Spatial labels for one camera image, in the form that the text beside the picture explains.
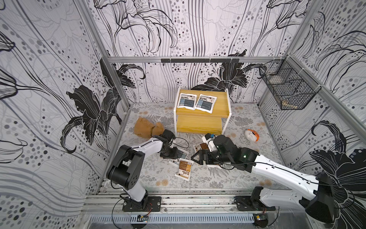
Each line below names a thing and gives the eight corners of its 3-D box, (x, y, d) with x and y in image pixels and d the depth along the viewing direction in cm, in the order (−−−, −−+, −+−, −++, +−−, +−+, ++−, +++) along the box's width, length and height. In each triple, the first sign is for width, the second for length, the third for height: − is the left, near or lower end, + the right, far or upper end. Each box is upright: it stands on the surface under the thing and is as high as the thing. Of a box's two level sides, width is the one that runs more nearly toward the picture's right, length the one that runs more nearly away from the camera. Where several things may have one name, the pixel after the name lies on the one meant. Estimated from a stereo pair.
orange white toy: (241, 138, 100) (244, 133, 95) (244, 133, 103) (247, 127, 98) (254, 145, 97) (258, 140, 91) (257, 139, 100) (260, 134, 94)
